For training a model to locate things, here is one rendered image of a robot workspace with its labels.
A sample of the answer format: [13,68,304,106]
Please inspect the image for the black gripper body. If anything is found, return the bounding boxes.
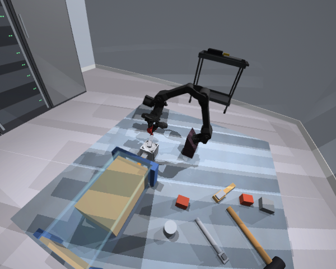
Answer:
[141,109,168,129]

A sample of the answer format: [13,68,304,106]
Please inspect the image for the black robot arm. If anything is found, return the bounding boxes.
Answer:
[142,83,213,145]

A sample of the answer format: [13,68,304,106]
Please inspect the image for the wooden-handled mallet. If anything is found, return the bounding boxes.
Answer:
[227,206,286,269]

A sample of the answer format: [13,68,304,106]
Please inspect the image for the grey cylinder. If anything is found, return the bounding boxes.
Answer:
[163,220,177,237]

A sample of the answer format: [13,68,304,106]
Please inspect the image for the orange-red block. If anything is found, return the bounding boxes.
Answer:
[239,194,254,206]
[175,195,190,210]

